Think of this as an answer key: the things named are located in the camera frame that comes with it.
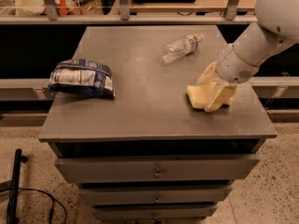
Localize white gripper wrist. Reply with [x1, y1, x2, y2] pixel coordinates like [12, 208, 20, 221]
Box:
[197, 44, 258, 113]

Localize yellow wavy sponge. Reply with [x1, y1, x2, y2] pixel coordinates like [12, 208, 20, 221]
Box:
[187, 85, 206, 112]

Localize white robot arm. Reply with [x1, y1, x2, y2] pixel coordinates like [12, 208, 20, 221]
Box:
[192, 0, 299, 112]

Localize clear plastic water bottle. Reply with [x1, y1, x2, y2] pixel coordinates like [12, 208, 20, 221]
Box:
[161, 34, 204, 63]

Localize grey drawer cabinet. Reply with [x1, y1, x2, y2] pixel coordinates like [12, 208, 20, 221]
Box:
[39, 25, 276, 210]

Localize middle grey drawer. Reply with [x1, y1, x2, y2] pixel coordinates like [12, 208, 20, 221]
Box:
[79, 185, 232, 205]

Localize grey drawer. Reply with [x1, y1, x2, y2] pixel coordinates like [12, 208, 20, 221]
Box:
[79, 185, 232, 205]
[55, 154, 259, 183]
[93, 204, 217, 220]

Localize bottom grey drawer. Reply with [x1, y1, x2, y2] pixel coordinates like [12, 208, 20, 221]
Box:
[93, 204, 217, 220]

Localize blue white snack bag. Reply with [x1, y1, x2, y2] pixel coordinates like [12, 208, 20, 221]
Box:
[48, 59, 114, 98]

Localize top grey drawer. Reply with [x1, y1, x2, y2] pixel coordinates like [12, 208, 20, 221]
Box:
[55, 154, 259, 183]

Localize metal guard railing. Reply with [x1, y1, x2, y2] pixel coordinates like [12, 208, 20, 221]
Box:
[0, 0, 257, 24]

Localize black stand pole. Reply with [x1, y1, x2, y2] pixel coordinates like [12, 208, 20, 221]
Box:
[6, 148, 28, 224]

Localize black floor cable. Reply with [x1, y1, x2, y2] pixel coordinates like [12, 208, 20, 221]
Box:
[0, 188, 68, 224]

